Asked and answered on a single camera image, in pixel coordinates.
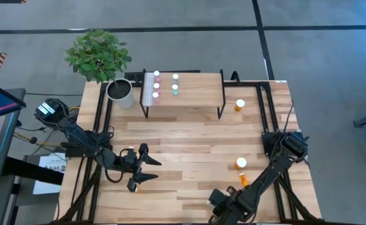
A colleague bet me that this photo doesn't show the black left wrist cable loop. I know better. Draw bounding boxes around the black left wrist cable loop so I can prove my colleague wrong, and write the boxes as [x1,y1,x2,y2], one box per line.
[104,167,124,184]

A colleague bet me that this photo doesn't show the white paper sheet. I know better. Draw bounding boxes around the white paper sheet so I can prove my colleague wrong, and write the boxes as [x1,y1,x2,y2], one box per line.
[32,152,67,195]

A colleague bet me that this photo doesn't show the short black floor tape line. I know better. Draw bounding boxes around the short black floor tape line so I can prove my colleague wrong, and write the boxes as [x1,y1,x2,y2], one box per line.
[251,0,276,81]

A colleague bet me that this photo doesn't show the wooden shelf black metal legs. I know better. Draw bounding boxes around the wooden shelf black metal legs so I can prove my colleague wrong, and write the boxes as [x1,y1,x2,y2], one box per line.
[140,67,227,120]

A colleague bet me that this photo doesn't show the grey cylindrical plant pot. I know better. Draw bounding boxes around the grey cylindrical plant pot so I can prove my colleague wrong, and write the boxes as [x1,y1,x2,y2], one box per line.
[105,77,136,110]

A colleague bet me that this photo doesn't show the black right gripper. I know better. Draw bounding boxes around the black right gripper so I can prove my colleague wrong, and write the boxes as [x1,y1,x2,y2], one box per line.
[208,186,255,225]

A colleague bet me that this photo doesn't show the black power strip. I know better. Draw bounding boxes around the black power strip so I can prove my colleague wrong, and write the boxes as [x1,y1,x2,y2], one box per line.
[124,71,145,83]

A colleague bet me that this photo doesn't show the green leafy plant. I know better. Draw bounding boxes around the green leafy plant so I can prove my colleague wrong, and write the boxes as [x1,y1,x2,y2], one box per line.
[64,29,132,84]

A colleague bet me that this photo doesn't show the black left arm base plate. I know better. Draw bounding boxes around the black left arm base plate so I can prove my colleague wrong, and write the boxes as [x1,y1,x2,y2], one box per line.
[64,142,109,158]

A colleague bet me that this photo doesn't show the black cable arch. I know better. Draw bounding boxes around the black cable arch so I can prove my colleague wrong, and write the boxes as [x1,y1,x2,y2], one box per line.
[230,71,242,86]

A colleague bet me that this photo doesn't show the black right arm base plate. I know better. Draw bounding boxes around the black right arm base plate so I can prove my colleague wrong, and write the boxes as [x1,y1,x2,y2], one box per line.
[262,131,308,157]

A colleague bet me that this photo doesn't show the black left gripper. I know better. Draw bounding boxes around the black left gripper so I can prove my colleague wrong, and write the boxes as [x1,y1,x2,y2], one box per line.
[122,143,162,193]

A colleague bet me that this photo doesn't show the white strip on shelf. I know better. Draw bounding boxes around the white strip on shelf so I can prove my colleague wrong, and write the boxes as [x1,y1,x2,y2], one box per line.
[142,72,154,106]

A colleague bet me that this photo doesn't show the black cart base bar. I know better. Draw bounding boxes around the black cart base bar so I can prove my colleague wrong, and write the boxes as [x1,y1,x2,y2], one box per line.
[3,156,64,186]

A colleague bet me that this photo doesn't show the yellow cable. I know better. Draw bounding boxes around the yellow cable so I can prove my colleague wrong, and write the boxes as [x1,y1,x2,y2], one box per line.
[14,106,81,148]

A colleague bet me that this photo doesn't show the long black floor tape line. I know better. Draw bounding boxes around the long black floor tape line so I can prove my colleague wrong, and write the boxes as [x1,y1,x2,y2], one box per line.
[0,24,366,35]

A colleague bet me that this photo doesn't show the black aluminium table frame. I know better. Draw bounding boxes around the black aluminium table frame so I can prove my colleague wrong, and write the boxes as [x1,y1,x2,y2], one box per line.
[53,79,323,224]

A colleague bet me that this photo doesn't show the black cable with connector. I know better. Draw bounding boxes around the black cable with connector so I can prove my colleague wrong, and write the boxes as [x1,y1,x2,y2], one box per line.
[12,124,70,151]

